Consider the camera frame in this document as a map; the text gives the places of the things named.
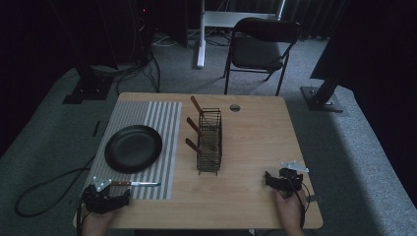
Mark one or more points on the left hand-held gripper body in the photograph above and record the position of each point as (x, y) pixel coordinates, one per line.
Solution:
(96, 200)

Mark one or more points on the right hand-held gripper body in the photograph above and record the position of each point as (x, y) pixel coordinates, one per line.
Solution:
(290, 180)

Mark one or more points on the person's left hand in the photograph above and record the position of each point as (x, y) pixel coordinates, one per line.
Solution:
(95, 221)

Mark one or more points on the person's right hand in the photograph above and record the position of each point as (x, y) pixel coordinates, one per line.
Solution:
(290, 209)

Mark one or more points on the black round plate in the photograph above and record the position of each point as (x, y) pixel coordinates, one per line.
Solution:
(132, 149)

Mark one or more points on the grey striped placemat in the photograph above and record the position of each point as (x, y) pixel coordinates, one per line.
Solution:
(164, 131)

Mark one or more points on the black stand with flat base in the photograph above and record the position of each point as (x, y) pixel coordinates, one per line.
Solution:
(88, 88)

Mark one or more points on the black folding chair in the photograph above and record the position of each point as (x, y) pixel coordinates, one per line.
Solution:
(255, 49)

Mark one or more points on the black stand with base plate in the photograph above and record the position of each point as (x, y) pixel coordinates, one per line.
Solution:
(323, 98)

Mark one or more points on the white desk frame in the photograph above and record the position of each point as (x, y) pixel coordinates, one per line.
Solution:
(226, 19)

